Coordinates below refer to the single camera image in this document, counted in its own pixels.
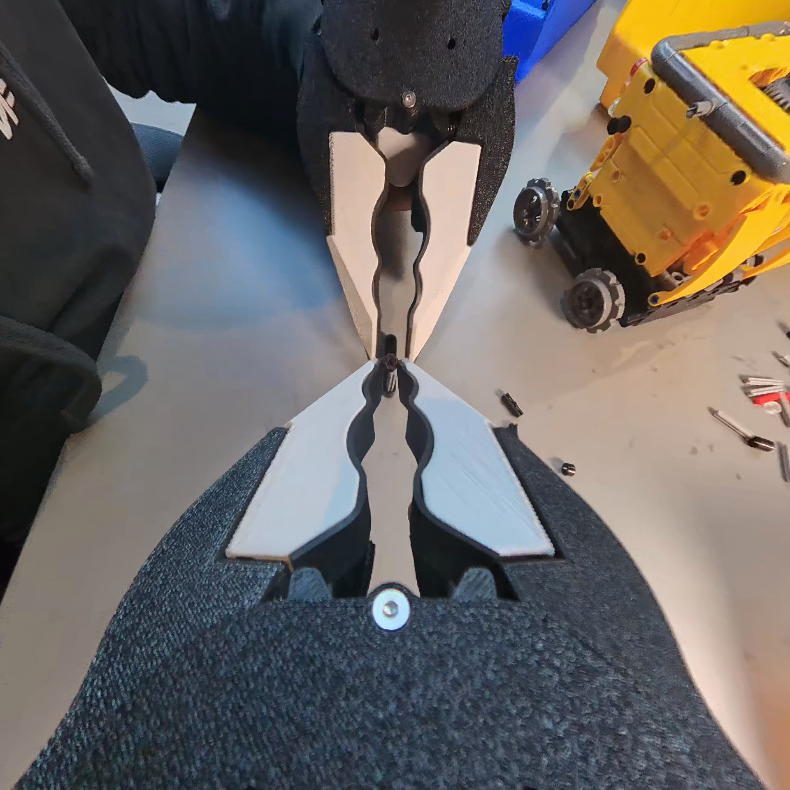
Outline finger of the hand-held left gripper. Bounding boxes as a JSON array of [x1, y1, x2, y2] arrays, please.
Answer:
[[326, 131, 391, 360], [404, 141, 483, 362]]

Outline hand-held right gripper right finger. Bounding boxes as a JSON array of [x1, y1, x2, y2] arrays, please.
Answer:
[[397, 358, 556, 598]]

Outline blue plastic crate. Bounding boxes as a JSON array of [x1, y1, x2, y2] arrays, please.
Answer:
[[503, 0, 596, 84]]

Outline grey axle with black connector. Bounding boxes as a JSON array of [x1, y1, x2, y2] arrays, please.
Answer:
[[709, 407, 776, 453]]

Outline yellow plastic storage bin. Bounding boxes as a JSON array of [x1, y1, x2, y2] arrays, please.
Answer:
[[597, 0, 790, 109]]

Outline black shoulder strap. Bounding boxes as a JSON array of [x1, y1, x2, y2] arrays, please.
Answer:
[[0, 316, 102, 433]]

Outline dark office chair seat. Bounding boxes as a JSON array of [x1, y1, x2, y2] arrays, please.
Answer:
[[132, 123, 186, 192]]

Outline pile of red black pins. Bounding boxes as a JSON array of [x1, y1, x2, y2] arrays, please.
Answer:
[[737, 321, 790, 485]]

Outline yellow black toy brick vehicle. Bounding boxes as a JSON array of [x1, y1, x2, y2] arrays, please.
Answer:
[[555, 21, 790, 328]]

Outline grey desk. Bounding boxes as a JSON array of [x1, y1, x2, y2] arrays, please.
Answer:
[[0, 0, 790, 790]]

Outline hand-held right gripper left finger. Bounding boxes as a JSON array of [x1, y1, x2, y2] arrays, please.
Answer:
[[224, 358, 383, 598]]

